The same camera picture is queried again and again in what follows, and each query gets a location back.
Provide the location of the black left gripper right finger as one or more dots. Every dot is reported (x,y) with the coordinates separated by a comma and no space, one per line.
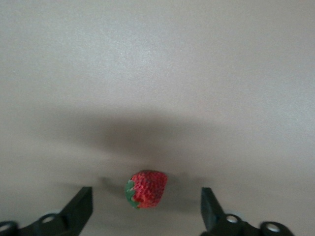
(212,211)

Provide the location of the red plastic strawberry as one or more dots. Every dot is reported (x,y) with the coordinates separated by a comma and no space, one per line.
(150,189)

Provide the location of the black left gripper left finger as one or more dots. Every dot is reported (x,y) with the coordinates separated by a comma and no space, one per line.
(73,214)

